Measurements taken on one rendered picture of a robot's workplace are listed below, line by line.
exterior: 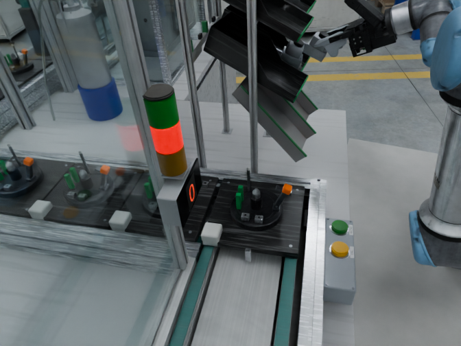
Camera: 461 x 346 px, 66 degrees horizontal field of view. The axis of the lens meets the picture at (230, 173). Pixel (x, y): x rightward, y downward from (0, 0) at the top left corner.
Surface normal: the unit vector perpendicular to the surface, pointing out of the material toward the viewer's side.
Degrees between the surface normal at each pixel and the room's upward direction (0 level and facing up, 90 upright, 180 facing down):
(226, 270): 0
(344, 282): 0
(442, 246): 94
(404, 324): 0
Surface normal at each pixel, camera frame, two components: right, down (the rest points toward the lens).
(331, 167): -0.06, -0.76
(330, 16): -0.06, 0.64
